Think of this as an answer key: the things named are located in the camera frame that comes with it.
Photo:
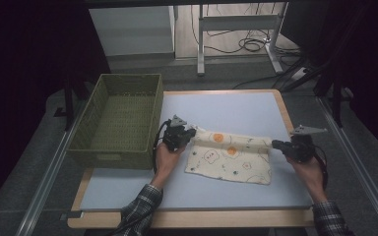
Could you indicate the black tape piece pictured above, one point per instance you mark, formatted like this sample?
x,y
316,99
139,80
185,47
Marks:
x,y
74,215

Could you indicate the white desk frame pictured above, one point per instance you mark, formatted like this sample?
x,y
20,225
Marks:
x,y
236,23

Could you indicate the person's left hand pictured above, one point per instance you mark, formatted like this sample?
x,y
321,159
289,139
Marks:
x,y
165,164

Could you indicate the cream cloth with orange print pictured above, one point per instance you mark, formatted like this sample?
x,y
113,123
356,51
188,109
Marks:
x,y
229,160

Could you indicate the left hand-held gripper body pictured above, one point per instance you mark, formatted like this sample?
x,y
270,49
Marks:
x,y
174,136

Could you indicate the light grey table mat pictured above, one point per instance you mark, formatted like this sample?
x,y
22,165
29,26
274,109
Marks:
x,y
223,108

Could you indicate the green woven basket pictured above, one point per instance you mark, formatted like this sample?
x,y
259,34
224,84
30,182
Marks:
x,y
121,121

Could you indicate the metal floor rail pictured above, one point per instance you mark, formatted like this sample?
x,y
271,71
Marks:
x,y
357,164
42,190

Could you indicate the black stand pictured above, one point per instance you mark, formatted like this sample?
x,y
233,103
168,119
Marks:
x,y
68,105
337,98

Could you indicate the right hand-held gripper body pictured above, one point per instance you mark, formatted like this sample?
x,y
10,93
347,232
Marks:
x,y
303,144

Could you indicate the white cabinet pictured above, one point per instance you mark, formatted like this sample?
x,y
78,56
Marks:
x,y
131,31

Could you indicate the person's right hand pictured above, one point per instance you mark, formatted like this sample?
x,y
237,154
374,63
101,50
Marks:
x,y
310,178

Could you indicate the white power strip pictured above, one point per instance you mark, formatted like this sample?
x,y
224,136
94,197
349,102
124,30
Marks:
x,y
299,73

